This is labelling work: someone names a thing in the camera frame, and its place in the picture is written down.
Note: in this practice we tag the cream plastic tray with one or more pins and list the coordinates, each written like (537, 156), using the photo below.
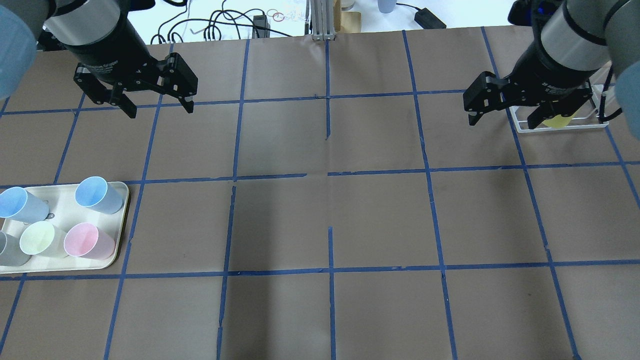
(66, 213)

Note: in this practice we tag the black power adapter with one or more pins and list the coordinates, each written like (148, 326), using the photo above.
(428, 20)

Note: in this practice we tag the pink plastic cup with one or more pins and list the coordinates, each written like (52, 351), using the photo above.
(87, 241)

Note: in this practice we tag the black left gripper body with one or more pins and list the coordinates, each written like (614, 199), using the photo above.
(111, 56)

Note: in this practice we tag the blue plastic cup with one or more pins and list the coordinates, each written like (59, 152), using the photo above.
(96, 194)
(18, 204)

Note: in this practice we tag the white wire cup rack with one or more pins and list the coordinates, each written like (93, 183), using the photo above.
(586, 116)

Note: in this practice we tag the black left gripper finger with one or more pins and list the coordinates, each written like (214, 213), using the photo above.
(187, 103)
(117, 98)

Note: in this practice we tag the grey plastic cup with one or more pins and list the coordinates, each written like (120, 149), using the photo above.
(11, 255)

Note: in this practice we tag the yellow plastic cup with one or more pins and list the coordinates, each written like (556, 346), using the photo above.
(557, 122)

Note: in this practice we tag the aluminium frame post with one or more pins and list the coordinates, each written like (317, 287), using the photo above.
(322, 20)

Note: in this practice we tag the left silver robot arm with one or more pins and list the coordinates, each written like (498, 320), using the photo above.
(112, 58)

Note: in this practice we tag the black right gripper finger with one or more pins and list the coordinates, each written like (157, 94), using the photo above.
(474, 117)
(548, 110)

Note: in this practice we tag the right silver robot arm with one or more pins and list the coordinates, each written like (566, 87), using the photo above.
(570, 45)

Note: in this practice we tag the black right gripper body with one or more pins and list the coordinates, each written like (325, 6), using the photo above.
(543, 68)

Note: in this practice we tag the green plastic cup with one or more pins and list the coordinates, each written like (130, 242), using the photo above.
(45, 239)

